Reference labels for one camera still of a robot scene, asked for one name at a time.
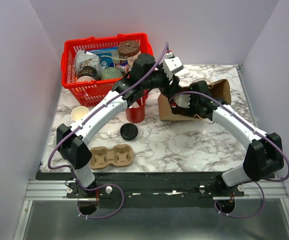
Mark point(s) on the stack of green paper cups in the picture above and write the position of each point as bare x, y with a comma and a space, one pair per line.
78, 113

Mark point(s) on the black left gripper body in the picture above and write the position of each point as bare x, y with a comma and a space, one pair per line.
165, 88

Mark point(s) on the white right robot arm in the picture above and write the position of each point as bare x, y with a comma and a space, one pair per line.
262, 158

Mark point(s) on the red plastic shopping basket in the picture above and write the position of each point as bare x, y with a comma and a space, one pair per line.
89, 94

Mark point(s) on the red cup holder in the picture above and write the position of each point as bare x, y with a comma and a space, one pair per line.
135, 115

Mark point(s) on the green netted melon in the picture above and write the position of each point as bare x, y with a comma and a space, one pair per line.
111, 73

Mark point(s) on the brown paper bag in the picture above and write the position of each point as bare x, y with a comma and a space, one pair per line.
218, 90

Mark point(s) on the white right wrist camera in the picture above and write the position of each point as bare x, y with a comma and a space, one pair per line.
182, 101

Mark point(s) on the white snack bag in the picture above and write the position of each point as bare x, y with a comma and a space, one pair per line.
86, 59

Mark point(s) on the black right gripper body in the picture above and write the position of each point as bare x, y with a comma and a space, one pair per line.
193, 109

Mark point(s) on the red blue drink can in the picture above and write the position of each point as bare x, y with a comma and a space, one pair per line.
123, 68

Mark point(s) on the dark instant noodle cup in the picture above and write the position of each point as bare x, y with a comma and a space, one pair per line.
87, 74

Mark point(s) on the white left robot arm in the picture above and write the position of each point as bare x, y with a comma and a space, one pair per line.
147, 73

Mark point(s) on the brown lid paper tub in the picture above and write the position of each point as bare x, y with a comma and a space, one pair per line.
129, 50

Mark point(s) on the blue box in basket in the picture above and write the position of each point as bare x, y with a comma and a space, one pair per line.
108, 56

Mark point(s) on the brown cardboard cup carrier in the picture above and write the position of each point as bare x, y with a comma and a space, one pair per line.
121, 155

